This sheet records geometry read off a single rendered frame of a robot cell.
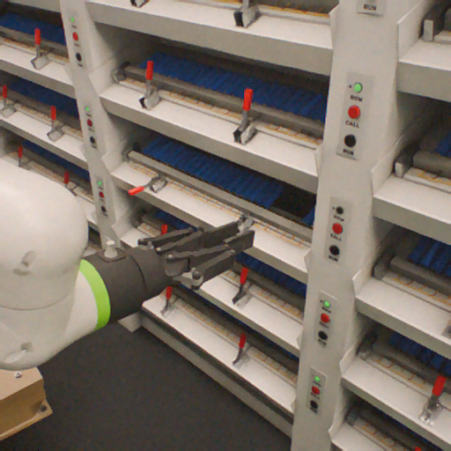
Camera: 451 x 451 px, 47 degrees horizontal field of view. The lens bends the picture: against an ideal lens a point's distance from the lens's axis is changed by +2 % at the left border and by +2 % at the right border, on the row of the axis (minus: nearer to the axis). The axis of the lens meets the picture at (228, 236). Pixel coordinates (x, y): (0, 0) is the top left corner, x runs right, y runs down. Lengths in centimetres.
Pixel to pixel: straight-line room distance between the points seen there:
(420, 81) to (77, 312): 51
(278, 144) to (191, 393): 78
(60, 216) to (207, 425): 96
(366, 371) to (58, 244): 70
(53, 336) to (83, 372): 95
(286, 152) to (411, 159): 21
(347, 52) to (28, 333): 53
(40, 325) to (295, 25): 57
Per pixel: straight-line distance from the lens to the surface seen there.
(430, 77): 72
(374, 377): 103
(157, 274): 67
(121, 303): 64
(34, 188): 50
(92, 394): 148
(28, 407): 106
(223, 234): 82
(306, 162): 86
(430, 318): 88
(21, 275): 51
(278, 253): 97
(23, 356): 59
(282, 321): 110
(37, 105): 168
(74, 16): 124
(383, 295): 90
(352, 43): 75
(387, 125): 76
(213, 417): 138
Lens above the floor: 110
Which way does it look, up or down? 33 degrees down
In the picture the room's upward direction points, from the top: straight up
